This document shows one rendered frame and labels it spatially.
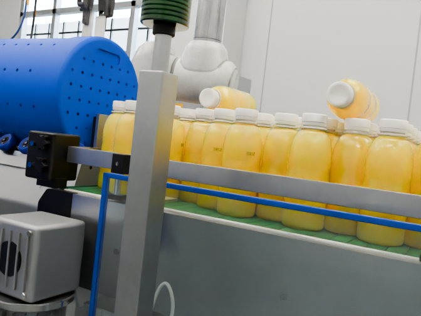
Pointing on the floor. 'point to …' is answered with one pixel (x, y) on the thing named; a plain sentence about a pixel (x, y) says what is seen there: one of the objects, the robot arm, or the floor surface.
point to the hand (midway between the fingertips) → (93, 28)
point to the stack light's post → (146, 193)
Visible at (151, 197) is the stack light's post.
